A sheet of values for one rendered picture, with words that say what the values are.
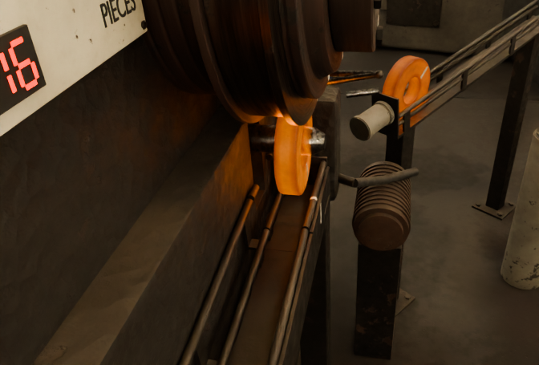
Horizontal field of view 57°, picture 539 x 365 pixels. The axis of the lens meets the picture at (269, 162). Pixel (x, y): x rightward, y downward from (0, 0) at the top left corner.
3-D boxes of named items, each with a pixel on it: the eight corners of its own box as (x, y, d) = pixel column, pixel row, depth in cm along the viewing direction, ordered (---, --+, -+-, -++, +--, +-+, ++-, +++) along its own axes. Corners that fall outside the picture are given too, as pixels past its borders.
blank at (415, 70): (393, 129, 125) (404, 134, 123) (372, 95, 113) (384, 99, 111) (425, 79, 127) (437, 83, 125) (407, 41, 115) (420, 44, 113)
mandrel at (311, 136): (224, 123, 83) (222, 150, 83) (216, 119, 79) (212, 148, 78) (328, 129, 79) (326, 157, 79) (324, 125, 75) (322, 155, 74)
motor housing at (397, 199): (347, 363, 137) (351, 207, 109) (354, 302, 155) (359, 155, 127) (396, 371, 134) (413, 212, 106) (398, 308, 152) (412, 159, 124)
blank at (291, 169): (268, 140, 68) (292, 142, 67) (289, 75, 79) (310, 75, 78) (279, 214, 79) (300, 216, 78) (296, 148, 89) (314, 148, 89)
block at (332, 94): (286, 199, 109) (281, 99, 96) (293, 179, 116) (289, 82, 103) (336, 204, 107) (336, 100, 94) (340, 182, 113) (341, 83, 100)
